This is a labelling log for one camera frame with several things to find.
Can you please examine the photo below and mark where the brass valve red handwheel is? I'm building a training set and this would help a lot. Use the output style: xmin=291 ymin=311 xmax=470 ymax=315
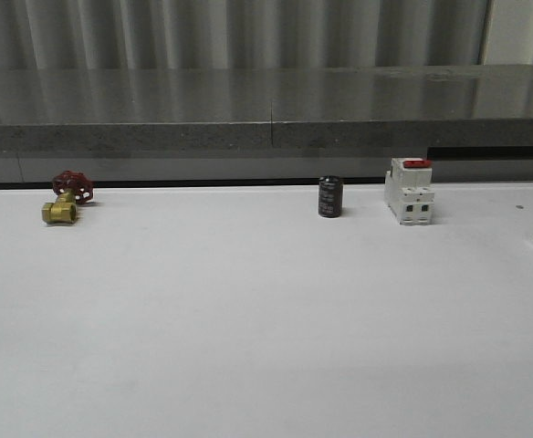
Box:
xmin=41 ymin=171 xmax=94 ymax=224

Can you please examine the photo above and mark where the white circuit breaker red switch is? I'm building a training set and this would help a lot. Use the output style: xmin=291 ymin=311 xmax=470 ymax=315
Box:
xmin=384 ymin=158 xmax=434 ymax=225

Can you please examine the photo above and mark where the black cylindrical capacitor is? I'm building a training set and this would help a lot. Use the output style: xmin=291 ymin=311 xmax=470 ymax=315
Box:
xmin=318 ymin=175 xmax=343 ymax=218

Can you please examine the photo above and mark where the grey stone ledge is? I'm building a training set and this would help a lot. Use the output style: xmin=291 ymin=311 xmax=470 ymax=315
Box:
xmin=0 ymin=66 xmax=533 ymax=159

